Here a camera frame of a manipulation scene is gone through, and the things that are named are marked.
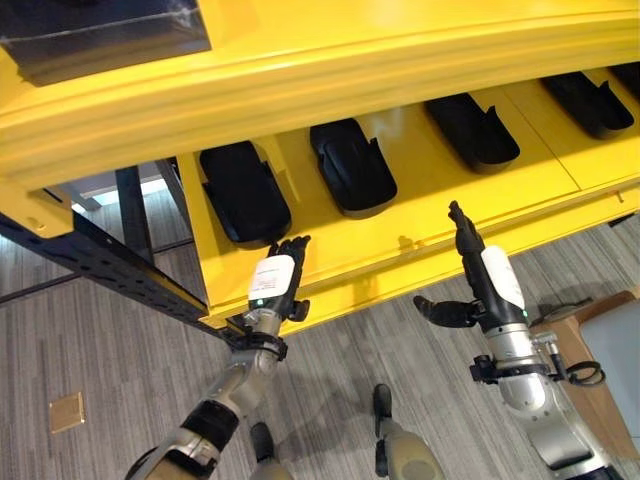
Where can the yellow metal shelf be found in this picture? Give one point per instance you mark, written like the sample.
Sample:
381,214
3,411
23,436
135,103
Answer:
350,100

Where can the silver right robot leg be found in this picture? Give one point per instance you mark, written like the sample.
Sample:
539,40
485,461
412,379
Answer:
400,445

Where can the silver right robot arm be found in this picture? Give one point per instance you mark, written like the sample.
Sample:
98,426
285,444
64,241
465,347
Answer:
535,395

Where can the brass floor socket plate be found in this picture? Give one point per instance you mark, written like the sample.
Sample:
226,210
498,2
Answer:
66,412

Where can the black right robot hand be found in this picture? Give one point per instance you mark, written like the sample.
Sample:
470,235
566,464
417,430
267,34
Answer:
492,280

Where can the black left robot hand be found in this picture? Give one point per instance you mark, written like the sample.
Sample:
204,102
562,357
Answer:
272,280

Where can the dark metal table leg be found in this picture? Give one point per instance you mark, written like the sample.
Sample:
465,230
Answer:
135,215

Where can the silver robot leg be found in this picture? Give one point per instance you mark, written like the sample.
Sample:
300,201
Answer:
267,455
400,445

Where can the black plastic box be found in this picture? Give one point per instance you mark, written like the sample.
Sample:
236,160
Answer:
100,35

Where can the black perforated shelf rail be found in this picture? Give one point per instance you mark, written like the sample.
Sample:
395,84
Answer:
115,265

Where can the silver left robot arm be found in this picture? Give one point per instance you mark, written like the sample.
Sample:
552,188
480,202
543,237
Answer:
225,400

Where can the silver left robot leg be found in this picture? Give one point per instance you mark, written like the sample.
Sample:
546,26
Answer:
267,455

